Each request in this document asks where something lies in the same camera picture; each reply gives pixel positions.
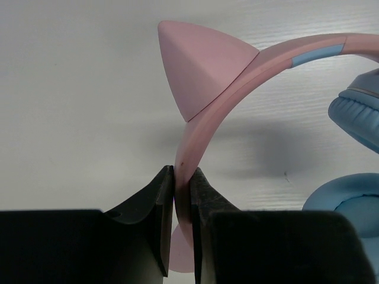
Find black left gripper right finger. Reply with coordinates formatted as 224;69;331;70
190;167;240;283

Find pink blue cat-ear headphones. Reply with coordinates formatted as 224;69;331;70
158;21;378;273

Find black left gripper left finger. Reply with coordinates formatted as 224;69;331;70
101;166;174;277

